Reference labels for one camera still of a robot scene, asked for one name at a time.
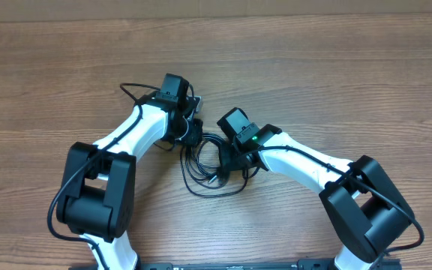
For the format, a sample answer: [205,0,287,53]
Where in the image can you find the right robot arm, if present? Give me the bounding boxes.
[217,108,415,269]

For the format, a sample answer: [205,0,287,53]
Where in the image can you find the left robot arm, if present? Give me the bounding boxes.
[46,73,203,269]

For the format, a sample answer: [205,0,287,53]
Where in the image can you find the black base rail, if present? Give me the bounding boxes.
[136,257,403,270]

